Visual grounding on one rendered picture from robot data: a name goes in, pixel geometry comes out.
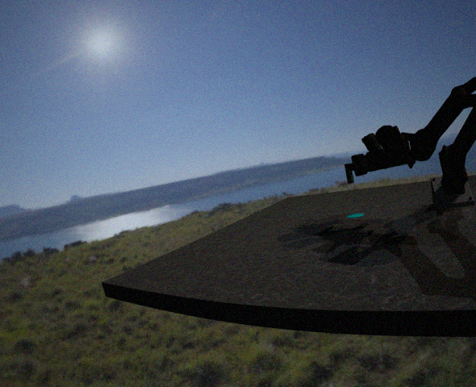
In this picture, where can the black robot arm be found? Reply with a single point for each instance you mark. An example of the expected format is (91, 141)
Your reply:
(423, 143)

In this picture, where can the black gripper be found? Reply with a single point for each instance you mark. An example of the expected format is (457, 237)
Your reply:
(361, 164)

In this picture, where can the dark green post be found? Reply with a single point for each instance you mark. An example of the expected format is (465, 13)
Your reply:
(349, 175)

